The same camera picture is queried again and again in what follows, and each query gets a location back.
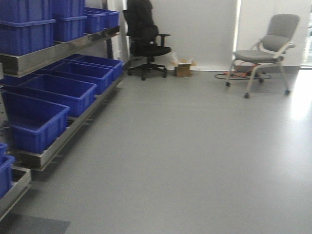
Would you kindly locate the stainless steel shelf rack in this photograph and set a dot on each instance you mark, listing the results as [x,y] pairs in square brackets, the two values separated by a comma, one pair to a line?
[43,98]

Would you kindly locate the blue bin top shelf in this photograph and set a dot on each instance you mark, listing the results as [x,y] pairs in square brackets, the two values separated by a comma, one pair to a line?
[25,37]

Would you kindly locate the small cardboard box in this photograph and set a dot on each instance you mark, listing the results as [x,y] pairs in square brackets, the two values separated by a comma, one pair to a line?
[182,67]

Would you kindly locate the black office chair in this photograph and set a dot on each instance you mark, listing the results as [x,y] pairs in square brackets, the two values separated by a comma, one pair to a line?
[146,41]

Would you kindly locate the grey office chair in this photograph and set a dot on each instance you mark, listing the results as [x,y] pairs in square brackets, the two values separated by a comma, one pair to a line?
[269,51]

